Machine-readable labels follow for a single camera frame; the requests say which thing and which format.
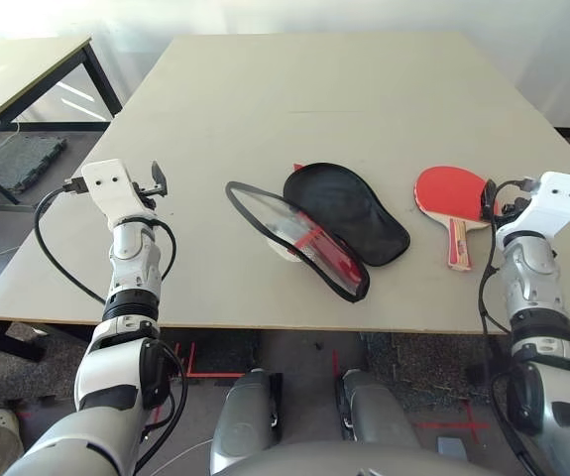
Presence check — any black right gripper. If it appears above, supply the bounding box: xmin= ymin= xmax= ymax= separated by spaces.
xmin=480 ymin=178 xmax=526 ymax=225

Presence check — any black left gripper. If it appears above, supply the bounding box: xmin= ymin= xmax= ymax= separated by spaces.
xmin=133 ymin=160 xmax=170 ymax=212

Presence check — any red black paddle case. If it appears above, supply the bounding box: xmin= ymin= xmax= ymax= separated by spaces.
xmin=224 ymin=162 xmax=411 ymax=304

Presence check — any grey foam floor mat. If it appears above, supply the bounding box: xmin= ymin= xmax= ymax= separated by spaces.
xmin=0 ymin=136 xmax=67 ymax=192

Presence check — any dark speckled rubber mat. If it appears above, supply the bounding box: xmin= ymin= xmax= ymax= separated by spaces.
xmin=363 ymin=332 xmax=538 ymax=413
xmin=0 ymin=321 xmax=97 ymax=403

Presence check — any grey right robot leg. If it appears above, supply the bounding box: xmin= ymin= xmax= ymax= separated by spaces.
xmin=333 ymin=369 xmax=422 ymax=450

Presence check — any grey robot leg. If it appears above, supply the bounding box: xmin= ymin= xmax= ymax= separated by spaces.
xmin=211 ymin=369 xmax=285 ymax=476
xmin=333 ymin=369 xmax=422 ymax=450

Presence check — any small grey floor box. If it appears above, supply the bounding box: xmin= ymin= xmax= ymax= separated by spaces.
xmin=436 ymin=436 xmax=467 ymax=462

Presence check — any grey left robot leg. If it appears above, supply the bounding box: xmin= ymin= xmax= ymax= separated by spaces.
xmin=211 ymin=369 xmax=285 ymax=476

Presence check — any grey robot torso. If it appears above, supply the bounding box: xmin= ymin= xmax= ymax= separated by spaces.
xmin=257 ymin=438 xmax=479 ymax=476

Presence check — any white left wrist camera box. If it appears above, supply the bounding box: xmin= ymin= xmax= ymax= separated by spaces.
xmin=80 ymin=159 xmax=140 ymax=222

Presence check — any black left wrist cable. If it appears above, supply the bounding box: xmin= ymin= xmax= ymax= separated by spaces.
xmin=34 ymin=177 xmax=177 ymax=306

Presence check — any beige side table black frame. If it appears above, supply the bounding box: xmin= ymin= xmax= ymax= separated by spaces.
xmin=0 ymin=35 xmax=122 ymax=205

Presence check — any black main table frame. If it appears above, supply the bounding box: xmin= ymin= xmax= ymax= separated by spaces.
xmin=0 ymin=317 xmax=48 ymax=363

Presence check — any white floor cable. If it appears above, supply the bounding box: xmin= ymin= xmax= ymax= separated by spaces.
xmin=140 ymin=438 xmax=215 ymax=476

